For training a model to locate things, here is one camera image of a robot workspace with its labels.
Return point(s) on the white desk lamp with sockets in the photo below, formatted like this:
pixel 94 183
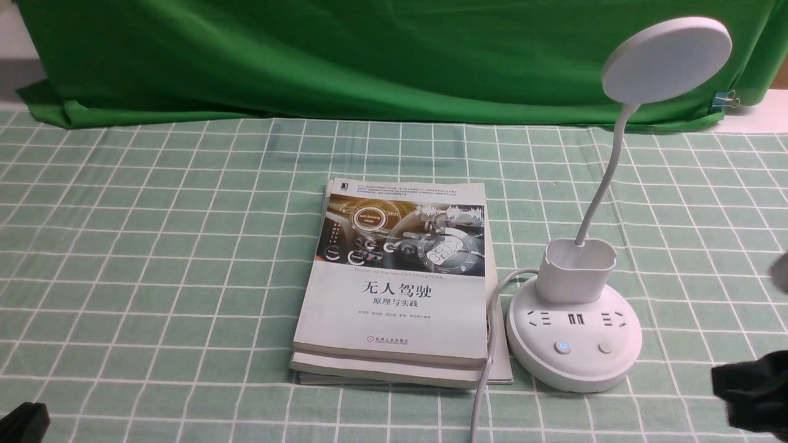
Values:
pixel 566 325

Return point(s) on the green backdrop cloth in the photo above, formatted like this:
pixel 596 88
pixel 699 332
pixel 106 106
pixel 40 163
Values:
pixel 123 63

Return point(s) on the lower book in stack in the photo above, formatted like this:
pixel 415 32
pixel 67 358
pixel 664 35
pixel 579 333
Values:
pixel 394 372

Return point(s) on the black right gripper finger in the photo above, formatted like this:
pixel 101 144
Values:
pixel 754 393

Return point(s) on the white top book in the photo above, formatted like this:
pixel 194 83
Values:
pixel 400 271

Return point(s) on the black left arm gripper tip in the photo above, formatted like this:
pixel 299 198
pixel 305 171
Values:
pixel 27 423

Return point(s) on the blue binder clip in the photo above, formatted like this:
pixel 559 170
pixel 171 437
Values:
pixel 724 100

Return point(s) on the green checkered tablecloth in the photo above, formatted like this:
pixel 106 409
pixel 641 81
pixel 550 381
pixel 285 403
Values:
pixel 152 275

